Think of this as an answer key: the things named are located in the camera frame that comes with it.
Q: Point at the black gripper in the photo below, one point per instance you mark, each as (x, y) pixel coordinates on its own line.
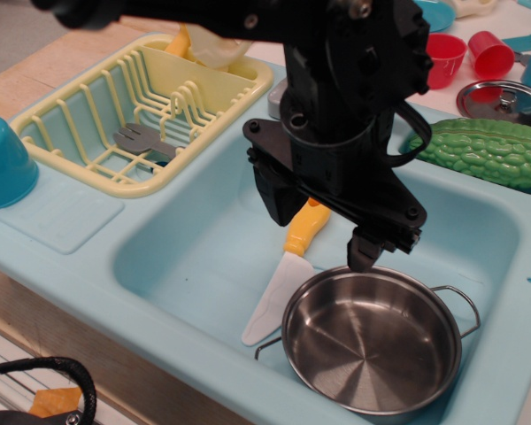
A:
(354, 177)

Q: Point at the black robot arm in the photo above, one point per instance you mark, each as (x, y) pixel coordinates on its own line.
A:
(351, 65)

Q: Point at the stainless steel pot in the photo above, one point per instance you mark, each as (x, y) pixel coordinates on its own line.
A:
(380, 344)

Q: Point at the steel pot lid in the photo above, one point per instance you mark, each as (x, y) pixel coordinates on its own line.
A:
(496, 100)

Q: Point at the yellow drying rack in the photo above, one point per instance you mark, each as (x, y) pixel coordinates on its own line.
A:
(71, 129)

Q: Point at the grey faucet base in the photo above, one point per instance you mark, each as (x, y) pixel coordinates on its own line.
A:
(274, 99)

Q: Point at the green bitter melon toy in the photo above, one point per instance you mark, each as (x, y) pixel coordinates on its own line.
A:
(491, 150)

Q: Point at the cream plastic dish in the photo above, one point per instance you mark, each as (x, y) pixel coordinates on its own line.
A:
(215, 51)

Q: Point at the grey toy fork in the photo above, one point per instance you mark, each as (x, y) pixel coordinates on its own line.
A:
(138, 139)

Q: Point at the red plastic cup upright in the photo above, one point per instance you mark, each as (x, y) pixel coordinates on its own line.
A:
(447, 53)

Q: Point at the red plastic cup lying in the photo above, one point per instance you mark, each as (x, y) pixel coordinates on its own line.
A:
(490, 57)

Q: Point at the teal plastic plate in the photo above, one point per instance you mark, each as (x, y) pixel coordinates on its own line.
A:
(439, 15)

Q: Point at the cream toy item top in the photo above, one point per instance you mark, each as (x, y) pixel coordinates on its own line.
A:
(466, 8)

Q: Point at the teal plastic cup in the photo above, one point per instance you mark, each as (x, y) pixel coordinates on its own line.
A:
(18, 172)

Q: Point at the orange tape piece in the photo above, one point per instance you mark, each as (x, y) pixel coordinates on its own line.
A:
(52, 402)

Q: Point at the yellow handled toy knife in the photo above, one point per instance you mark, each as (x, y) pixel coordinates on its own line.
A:
(292, 271)

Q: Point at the orange yellow utensil handle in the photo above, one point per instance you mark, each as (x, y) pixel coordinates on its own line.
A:
(179, 46)

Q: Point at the teal handled utensil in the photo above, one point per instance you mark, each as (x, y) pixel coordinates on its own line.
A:
(521, 47)

